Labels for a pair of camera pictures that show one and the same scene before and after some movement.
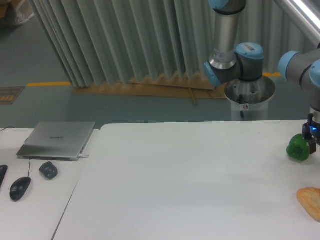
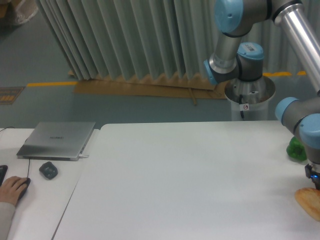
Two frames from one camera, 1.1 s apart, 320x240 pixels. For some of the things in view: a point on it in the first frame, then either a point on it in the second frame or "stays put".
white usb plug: (86, 156) stays put
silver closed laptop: (60, 141) stays put
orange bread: (309, 198) stays put
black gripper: (311, 130) to (313, 175)
